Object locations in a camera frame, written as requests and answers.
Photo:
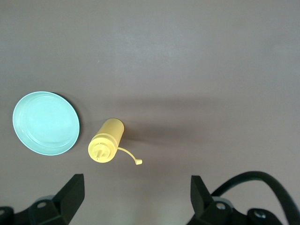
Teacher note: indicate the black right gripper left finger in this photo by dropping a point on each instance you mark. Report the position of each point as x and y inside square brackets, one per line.
[58, 211]

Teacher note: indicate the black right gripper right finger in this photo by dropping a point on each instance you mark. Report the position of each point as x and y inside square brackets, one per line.
[211, 211]

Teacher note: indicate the yellow squeeze bottle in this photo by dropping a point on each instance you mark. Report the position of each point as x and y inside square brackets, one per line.
[110, 133]

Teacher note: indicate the mint green plate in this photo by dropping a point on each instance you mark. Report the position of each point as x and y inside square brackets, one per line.
[45, 123]

